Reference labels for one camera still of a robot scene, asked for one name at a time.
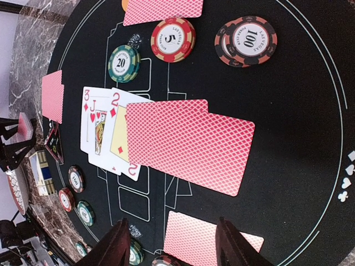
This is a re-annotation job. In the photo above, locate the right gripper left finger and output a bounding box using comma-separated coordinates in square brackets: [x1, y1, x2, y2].
[75, 218, 131, 266]

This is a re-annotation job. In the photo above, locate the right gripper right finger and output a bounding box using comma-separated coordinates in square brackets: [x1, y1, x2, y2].
[215, 217, 273, 266]

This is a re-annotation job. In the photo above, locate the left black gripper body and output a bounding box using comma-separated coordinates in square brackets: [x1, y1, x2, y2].
[1, 117, 37, 172]

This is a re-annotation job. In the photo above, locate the red playing card deck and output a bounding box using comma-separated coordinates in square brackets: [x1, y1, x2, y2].
[16, 112, 36, 145]

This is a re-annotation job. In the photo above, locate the triangular red dealer button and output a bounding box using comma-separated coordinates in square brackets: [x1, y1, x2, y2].
[44, 121, 64, 165]

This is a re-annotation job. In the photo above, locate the two of diamonds card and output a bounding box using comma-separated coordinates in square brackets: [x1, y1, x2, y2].
[109, 88, 152, 181]

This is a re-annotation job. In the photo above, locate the three of diamonds card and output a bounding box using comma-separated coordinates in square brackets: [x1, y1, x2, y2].
[80, 86, 111, 154]

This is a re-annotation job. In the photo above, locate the jack of hearts card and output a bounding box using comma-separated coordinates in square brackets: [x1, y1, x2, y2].
[88, 96, 121, 175]

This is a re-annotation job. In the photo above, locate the red face-down board card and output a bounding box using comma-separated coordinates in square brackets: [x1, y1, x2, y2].
[127, 109, 255, 197]
[125, 99, 209, 122]

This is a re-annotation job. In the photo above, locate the orange big blind button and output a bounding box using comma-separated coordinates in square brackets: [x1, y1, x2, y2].
[121, 0, 129, 12]

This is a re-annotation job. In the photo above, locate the green poker chip stack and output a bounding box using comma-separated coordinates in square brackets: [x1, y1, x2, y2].
[75, 242, 88, 257]

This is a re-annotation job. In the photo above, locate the floral ceramic plate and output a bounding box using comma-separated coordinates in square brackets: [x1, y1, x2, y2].
[6, 166, 29, 216]

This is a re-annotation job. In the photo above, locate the yellow playing card box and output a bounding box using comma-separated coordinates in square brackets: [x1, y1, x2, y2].
[29, 150, 56, 196]

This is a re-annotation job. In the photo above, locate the round black poker mat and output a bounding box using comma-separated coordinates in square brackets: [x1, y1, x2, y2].
[47, 1, 354, 265]

